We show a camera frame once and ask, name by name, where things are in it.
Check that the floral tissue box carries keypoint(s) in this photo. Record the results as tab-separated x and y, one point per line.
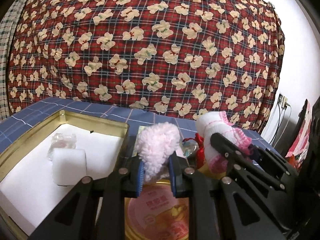
137	141

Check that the red gold drawstring pouch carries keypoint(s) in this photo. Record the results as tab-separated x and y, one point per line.
194	150

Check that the fluffy pink puff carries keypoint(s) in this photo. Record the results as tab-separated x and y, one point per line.
157	143

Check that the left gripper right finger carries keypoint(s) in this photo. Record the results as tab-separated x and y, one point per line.
218	209

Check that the red plaid bear blanket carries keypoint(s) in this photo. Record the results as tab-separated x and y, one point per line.
177	58

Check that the wall power socket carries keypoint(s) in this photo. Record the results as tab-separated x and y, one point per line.
284	103
280	99

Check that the blue plaid table cloth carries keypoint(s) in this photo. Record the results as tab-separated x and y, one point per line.
86	116

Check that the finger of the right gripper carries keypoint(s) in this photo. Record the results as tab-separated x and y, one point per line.
234	156
271	162

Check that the tan sponge block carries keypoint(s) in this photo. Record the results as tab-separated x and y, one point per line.
205	170

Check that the round gold pink tin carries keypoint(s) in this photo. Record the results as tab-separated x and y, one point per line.
157	214

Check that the crumpled clear plastic wrap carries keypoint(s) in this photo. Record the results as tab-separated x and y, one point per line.
60	140

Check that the green white checked cloth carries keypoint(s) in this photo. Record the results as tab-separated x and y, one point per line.
8	28

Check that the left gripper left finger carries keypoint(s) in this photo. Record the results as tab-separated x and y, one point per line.
94	209

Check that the gold rectangular tin box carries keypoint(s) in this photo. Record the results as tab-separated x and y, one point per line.
22	146

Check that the orange plastic bag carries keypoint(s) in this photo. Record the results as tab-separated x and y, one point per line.
296	161

